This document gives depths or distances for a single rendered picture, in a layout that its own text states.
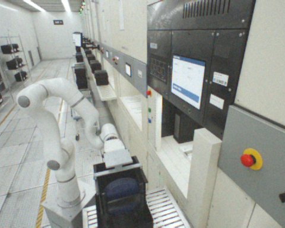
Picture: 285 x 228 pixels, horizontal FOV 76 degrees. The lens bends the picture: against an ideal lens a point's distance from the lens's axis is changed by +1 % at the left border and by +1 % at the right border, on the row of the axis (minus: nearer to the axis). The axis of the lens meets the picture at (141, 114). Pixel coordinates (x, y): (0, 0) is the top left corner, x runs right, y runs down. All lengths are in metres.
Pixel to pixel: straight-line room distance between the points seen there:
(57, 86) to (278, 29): 0.88
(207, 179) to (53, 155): 0.81
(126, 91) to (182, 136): 1.50
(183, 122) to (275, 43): 1.10
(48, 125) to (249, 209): 0.99
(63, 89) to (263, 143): 0.86
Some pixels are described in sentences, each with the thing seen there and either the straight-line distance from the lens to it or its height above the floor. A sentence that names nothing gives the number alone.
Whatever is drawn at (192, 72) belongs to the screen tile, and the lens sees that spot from 0.89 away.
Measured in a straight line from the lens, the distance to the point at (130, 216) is 1.28.
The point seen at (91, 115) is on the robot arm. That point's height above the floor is 1.40.
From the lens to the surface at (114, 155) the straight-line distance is 0.88.
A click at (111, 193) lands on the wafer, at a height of 1.14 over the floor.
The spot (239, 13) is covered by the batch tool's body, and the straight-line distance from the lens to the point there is 0.71.
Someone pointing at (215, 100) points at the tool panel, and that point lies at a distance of 0.78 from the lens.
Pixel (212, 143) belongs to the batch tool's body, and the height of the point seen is 1.40.
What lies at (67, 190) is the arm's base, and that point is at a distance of 1.36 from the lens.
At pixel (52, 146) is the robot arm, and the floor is 1.23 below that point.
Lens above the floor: 1.81
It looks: 25 degrees down
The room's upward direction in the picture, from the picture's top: 1 degrees counter-clockwise
